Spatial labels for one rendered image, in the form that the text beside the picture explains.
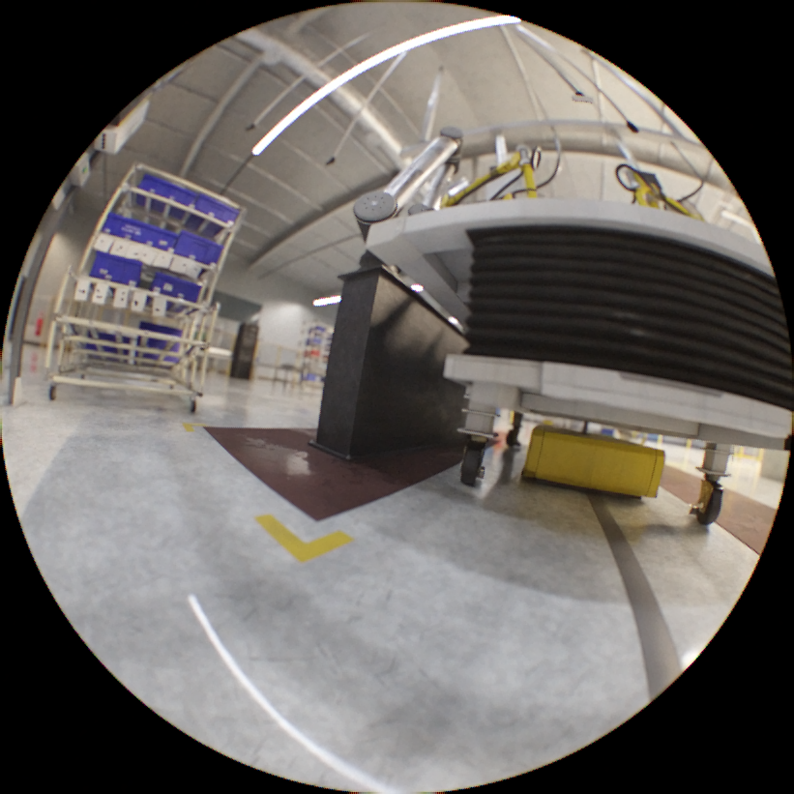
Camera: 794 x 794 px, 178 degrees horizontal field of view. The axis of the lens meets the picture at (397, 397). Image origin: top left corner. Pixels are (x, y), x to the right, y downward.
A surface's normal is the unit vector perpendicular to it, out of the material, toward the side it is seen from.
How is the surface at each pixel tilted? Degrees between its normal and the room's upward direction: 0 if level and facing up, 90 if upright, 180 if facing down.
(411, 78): 176
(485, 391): 90
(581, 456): 90
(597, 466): 90
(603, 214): 90
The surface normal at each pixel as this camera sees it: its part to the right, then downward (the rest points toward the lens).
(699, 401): -0.54, -0.08
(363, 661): 0.16, -0.99
